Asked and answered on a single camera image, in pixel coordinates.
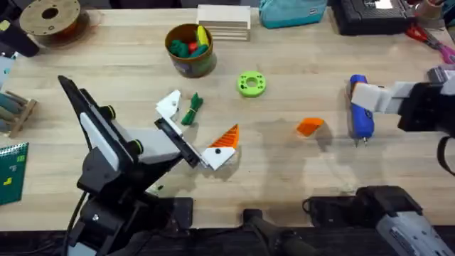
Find blue electric screwdriver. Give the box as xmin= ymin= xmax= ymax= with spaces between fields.
xmin=347 ymin=73 xmax=375 ymax=147

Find orange ribbed wedge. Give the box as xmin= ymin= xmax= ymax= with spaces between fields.
xmin=296 ymin=117 xmax=325 ymax=138

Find green toy vegetable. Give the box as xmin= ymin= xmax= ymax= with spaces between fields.
xmin=180 ymin=92 xmax=205 ymax=127

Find grey box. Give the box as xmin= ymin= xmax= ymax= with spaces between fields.
xmin=426 ymin=65 xmax=455 ymax=85

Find brown tub with toys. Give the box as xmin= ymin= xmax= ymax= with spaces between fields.
xmin=164 ymin=23 xmax=218 ymax=79

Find green disc with holes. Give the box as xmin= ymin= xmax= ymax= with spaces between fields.
xmin=237 ymin=70 xmax=267 ymax=98

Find black tool case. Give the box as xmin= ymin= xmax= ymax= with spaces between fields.
xmin=330 ymin=0 xmax=417 ymax=37

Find beige cup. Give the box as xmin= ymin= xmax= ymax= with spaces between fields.
xmin=414 ymin=0 xmax=446 ymax=21

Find stack of pale wooden boards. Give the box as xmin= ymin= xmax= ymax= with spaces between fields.
xmin=196 ymin=4 xmax=252 ymax=42

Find teal zip bag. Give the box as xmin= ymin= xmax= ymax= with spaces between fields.
xmin=258 ymin=0 xmax=328 ymax=30

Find wooden rack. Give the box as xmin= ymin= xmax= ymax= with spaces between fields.
xmin=0 ymin=90 xmax=38 ymax=139

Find cardboard filament spool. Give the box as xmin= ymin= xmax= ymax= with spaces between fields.
xmin=18 ymin=0 xmax=90 ymax=48

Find green board with toy blocks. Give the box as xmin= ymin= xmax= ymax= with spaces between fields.
xmin=0 ymin=142 xmax=30 ymax=206

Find black bulky object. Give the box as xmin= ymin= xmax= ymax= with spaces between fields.
xmin=0 ymin=0 xmax=41 ymax=58

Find black cable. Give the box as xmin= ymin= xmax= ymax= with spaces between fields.
xmin=436 ymin=134 xmax=455 ymax=178
xmin=63 ymin=191 xmax=90 ymax=256

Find pink handled scissors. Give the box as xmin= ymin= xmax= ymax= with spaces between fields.
xmin=439 ymin=43 xmax=455 ymax=65

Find red handled scissors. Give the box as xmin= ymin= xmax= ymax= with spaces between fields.
xmin=405 ymin=23 xmax=444 ymax=50

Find black rail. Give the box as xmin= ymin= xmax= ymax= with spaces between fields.
xmin=0 ymin=226 xmax=455 ymax=256

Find black mount post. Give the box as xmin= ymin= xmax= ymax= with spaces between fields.
xmin=242 ymin=208 xmax=321 ymax=256

